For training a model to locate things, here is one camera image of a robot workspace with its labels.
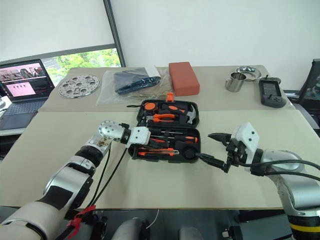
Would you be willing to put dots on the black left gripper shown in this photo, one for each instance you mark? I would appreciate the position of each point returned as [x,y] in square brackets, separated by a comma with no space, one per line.
[153,144]

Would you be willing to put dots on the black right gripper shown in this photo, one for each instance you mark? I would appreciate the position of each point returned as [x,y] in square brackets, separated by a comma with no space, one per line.
[235,152]

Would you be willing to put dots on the black tape roll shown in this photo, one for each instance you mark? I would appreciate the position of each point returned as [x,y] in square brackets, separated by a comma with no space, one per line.
[185,153]

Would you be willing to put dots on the black plastic tool case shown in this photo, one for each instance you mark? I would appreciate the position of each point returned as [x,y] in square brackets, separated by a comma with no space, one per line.
[197,117]

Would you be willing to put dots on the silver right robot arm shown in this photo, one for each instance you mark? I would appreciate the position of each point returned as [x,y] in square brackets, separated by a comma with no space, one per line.
[295,190]

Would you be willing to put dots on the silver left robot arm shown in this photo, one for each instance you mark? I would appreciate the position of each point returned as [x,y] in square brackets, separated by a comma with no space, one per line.
[67,180]

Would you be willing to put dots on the orange black utility knife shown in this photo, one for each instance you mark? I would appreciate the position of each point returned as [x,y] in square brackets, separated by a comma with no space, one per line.
[150,153]

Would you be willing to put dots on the orange black tape measure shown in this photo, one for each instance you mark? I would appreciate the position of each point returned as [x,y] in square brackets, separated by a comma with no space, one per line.
[150,106]

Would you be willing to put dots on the stainless steel mug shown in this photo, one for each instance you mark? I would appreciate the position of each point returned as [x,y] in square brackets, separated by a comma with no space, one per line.
[235,83]

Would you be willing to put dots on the red rectangular block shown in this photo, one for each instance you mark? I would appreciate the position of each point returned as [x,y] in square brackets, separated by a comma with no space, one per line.
[183,77]

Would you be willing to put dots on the clear plastic bag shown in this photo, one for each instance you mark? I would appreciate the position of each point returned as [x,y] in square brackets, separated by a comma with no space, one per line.
[106,87]

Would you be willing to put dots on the dark grey handheld controller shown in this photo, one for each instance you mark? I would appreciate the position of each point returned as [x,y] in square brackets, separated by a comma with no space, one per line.
[271,92]

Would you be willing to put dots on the stainless steel bowl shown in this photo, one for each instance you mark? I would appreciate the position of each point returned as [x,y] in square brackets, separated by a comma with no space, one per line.
[253,73]

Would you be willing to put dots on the grey rounded shape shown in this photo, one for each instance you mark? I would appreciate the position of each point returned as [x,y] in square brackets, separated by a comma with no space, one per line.
[130,230]
[190,233]

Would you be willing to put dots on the round perforated metal plate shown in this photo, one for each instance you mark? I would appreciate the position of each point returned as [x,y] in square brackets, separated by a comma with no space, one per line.
[79,89]

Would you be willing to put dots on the black office chair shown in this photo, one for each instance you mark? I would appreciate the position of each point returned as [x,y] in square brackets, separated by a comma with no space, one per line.
[311,87]

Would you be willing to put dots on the open laptop computer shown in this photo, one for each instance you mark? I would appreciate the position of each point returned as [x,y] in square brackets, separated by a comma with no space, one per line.
[22,82]

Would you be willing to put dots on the white roller blind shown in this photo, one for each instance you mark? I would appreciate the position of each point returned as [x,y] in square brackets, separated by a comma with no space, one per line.
[50,25]

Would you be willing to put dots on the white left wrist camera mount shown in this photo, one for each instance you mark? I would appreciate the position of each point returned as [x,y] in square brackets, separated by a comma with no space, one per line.
[138,135]

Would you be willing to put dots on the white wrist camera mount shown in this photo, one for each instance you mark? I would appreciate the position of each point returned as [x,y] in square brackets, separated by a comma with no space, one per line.
[138,135]
[247,136]

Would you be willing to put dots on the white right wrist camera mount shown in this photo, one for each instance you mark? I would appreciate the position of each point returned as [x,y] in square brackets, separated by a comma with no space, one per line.
[247,136]

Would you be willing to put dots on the dark grey window post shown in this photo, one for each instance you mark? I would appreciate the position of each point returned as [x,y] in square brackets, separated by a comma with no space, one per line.
[113,25]

